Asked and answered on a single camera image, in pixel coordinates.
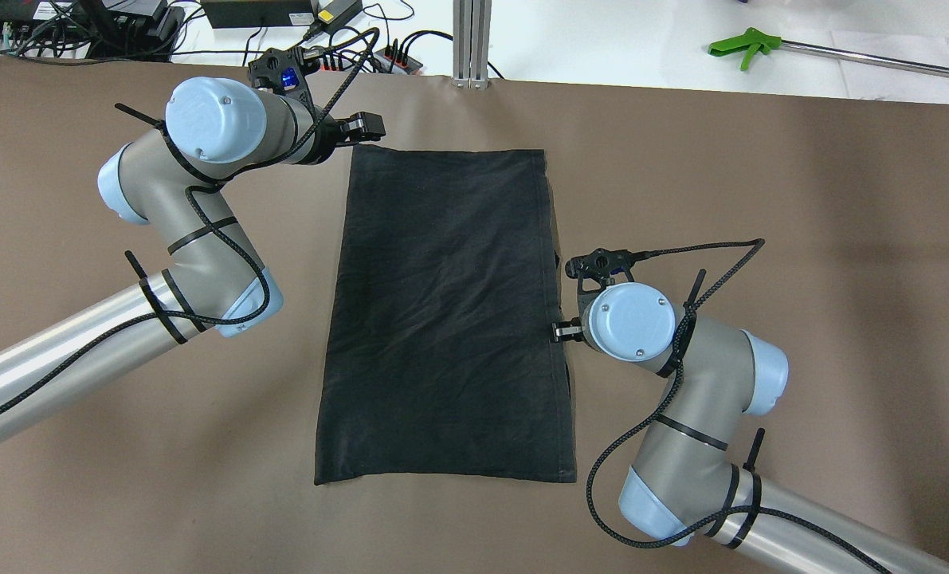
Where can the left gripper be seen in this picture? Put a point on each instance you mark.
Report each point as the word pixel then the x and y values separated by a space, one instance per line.
pixel 324 140

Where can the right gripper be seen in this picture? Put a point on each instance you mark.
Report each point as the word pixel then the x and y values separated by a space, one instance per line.
pixel 567 330

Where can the black t-shirt with logo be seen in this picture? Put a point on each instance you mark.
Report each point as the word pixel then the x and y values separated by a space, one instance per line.
pixel 441 357

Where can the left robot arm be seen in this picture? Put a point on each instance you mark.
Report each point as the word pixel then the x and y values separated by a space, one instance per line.
pixel 171 179

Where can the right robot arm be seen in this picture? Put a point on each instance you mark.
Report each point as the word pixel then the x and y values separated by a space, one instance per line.
pixel 681 485

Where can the black power adapter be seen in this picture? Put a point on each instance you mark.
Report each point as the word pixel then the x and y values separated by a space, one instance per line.
pixel 260 14

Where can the aluminium frame post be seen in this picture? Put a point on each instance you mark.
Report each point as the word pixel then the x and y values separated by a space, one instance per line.
pixel 471 33

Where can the green handled grabber tool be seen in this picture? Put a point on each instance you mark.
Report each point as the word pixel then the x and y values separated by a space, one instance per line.
pixel 753 41

